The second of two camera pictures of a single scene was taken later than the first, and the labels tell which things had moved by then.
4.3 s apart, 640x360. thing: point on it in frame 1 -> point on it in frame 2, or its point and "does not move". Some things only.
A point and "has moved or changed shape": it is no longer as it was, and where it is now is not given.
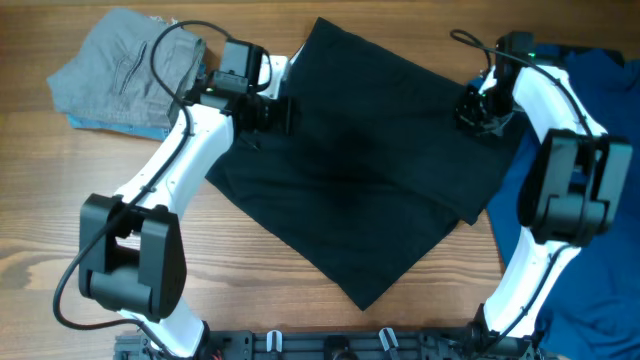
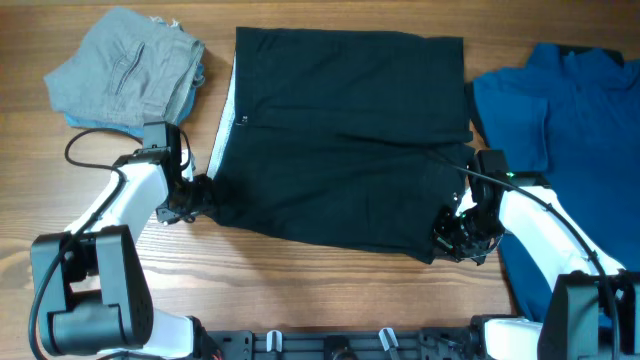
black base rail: [329, 344] does not move
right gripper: [468, 115] -> [442, 236]
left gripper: [284, 117] -> [206, 201]
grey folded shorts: [111, 77] does not move
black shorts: [374, 167] has moved or changed shape
